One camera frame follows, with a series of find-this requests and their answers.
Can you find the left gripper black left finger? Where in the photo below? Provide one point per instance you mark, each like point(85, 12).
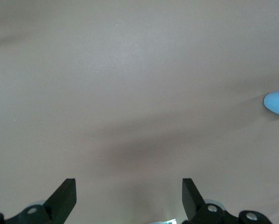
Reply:
point(60, 205)

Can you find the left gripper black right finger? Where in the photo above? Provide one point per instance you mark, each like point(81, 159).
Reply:
point(195, 210)

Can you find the blue plastic cup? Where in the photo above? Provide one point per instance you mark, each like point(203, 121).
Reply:
point(276, 102)

